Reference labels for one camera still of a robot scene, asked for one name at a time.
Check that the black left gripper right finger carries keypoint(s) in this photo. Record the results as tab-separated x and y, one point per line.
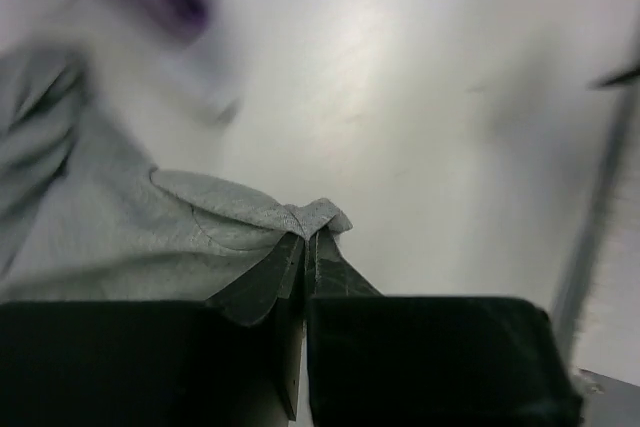
377	360

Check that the silver clothes rack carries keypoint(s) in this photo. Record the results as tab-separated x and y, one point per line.
576	280

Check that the grey t shirt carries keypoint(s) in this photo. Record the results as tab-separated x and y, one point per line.
86	215

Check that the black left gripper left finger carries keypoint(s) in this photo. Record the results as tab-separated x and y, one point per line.
232	360

